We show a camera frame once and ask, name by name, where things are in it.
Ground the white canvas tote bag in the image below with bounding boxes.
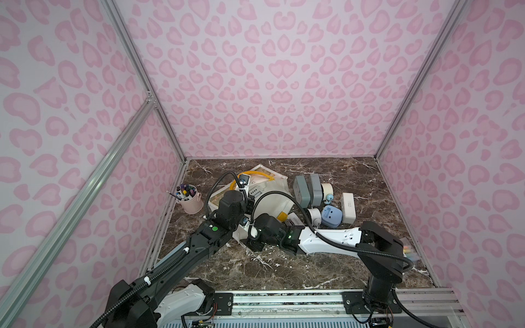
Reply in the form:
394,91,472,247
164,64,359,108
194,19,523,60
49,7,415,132
206,165,294,251

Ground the light blue alarm clock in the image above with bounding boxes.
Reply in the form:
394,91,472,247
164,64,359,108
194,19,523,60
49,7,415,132
321,205,343,229

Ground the white square alarm clock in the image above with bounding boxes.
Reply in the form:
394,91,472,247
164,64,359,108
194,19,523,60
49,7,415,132
340,193,356,224

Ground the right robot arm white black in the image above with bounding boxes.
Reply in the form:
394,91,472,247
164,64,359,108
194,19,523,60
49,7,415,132
243,213,414,313

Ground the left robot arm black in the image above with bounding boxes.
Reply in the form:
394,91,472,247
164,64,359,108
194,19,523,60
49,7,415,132
91,190,254,327

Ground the pink pen holder cup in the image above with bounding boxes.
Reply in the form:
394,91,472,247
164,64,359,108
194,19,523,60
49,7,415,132
168,184,204,215

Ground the highlighter marker pack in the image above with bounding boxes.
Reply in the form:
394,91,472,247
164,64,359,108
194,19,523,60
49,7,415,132
401,238,421,263

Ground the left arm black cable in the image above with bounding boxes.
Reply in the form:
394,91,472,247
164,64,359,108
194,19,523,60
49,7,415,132
89,170,247,328

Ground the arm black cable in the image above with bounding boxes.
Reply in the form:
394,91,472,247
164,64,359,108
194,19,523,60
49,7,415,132
249,190,436,328
89,170,247,328

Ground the aluminium corner frame post left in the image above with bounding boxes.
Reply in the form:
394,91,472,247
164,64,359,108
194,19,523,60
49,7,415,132
100,0,187,163

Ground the aluminium corner frame post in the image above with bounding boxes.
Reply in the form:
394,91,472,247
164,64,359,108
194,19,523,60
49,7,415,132
374,0,472,164
100,0,187,163

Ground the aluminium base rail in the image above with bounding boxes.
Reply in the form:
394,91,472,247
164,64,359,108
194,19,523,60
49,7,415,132
109,289,473,328

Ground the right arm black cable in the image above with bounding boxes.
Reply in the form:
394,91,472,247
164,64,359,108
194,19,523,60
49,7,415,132
249,190,436,328

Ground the aluminium diagonal frame bar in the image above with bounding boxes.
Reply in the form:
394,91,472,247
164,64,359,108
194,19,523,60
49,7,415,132
1,101,157,327

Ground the aluminium corner frame post right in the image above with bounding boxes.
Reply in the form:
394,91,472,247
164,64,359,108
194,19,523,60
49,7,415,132
374,0,472,164

